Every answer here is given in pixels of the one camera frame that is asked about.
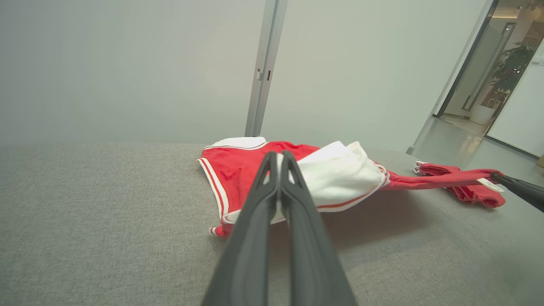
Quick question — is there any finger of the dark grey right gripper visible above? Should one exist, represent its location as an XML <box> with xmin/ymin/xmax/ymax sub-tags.
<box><xmin>495</xmin><ymin>178</ymin><xmax>544</xmax><ymax>213</ymax></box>
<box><xmin>491</xmin><ymin>172</ymin><xmax>544</xmax><ymax>198</ymax></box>

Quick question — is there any white door frame strip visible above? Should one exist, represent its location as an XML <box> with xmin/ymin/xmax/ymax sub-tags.
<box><xmin>406</xmin><ymin>0</ymin><xmax>496</xmax><ymax>155</ymax></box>

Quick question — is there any grey metal post with foot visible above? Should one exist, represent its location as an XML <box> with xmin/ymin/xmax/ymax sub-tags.
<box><xmin>245</xmin><ymin>0</ymin><xmax>288</xmax><ymax>137</ymax></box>

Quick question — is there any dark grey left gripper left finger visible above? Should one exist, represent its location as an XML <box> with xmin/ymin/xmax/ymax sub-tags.
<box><xmin>202</xmin><ymin>150</ymin><xmax>280</xmax><ymax>306</ymax></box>

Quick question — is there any glass door with dark frame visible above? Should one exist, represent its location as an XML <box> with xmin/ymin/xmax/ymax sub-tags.
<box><xmin>433</xmin><ymin>0</ymin><xmax>517</xmax><ymax>119</ymax></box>

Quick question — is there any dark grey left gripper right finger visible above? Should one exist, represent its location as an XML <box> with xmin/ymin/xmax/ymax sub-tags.
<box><xmin>280</xmin><ymin>150</ymin><xmax>357</xmax><ymax>306</ymax></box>

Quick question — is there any green potted plant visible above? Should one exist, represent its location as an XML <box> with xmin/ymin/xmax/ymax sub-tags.
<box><xmin>492</xmin><ymin>42</ymin><xmax>537</xmax><ymax>102</ymax></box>

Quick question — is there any white plant pot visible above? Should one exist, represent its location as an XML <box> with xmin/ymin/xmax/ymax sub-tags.
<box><xmin>470</xmin><ymin>104</ymin><xmax>498</xmax><ymax>126</ymax></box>

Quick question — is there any red garment with white trim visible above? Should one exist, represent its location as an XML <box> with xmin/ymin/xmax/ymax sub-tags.
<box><xmin>197</xmin><ymin>136</ymin><xmax>506</xmax><ymax>237</ymax></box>

